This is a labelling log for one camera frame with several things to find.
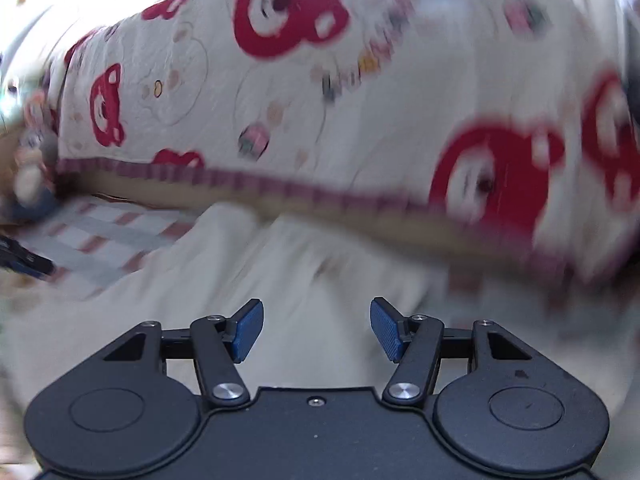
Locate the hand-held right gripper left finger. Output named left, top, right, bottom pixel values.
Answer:
left=102, top=298, right=264, bottom=406

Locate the grey pink checked blanket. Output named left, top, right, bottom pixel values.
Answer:
left=27, top=196, right=201, bottom=302

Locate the colourful clutter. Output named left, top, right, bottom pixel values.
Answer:
left=0, top=80, right=60, bottom=223

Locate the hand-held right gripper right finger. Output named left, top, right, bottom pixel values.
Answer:
left=370, top=297, right=533, bottom=406

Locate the white fleece garment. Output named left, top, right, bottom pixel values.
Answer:
left=0, top=202, right=566, bottom=461

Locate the red bear printed blanket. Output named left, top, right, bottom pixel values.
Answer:
left=54, top=0, right=640, bottom=286

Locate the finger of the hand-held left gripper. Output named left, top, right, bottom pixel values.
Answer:
left=0, top=237, right=56, bottom=278

